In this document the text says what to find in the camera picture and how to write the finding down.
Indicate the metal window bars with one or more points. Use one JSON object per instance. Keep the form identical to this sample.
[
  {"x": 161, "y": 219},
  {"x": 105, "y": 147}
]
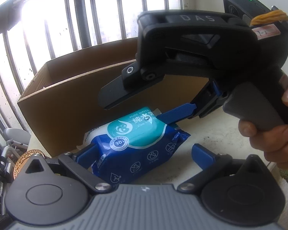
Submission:
[{"x": 33, "y": 32}]

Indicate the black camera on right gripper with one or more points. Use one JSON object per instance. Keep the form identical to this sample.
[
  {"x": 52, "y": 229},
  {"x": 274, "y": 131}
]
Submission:
[{"x": 246, "y": 9}]

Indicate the person right hand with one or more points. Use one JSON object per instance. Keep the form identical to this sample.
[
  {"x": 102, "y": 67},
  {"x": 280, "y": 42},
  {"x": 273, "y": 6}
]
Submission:
[{"x": 273, "y": 143}]

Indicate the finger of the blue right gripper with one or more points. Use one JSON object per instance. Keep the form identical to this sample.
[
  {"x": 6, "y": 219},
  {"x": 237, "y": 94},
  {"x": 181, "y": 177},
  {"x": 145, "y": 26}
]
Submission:
[
  {"x": 216, "y": 91},
  {"x": 177, "y": 114}
]

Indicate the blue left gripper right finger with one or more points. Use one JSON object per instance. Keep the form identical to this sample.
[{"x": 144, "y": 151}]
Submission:
[{"x": 202, "y": 156}]

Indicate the brown cardboard box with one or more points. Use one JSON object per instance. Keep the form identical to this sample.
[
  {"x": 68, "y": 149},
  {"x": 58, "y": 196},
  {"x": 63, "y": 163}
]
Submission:
[{"x": 61, "y": 102}]

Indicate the yellow rubber band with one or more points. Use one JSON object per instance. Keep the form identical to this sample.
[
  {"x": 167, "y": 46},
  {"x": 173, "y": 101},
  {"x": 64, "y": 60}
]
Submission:
[{"x": 270, "y": 17}]

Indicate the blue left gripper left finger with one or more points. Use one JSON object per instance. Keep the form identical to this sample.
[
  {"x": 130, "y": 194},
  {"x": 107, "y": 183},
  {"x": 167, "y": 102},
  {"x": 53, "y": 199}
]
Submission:
[{"x": 87, "y": 156}]

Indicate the yellow perfume bottle gold cap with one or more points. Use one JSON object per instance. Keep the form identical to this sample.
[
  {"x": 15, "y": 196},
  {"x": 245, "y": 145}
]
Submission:
[{"x": 23, "y": 159}]

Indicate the blue wet wipes pack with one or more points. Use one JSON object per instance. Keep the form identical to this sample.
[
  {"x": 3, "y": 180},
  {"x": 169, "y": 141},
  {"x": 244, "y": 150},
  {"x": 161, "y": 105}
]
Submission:
[{"x": 132, "y": 145}]

